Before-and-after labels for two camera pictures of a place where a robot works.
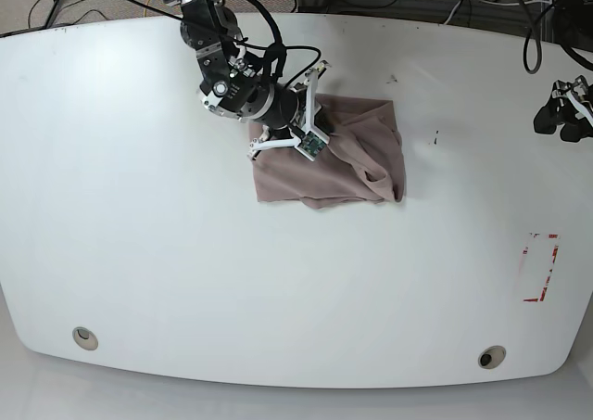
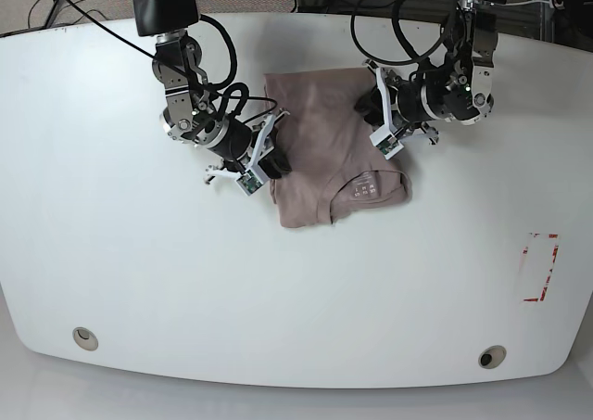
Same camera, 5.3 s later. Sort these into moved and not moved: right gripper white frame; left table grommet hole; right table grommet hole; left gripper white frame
Moved: left gripper white frame; right gripper white frame
Not moved: left table grommet hole; right table grommet hole
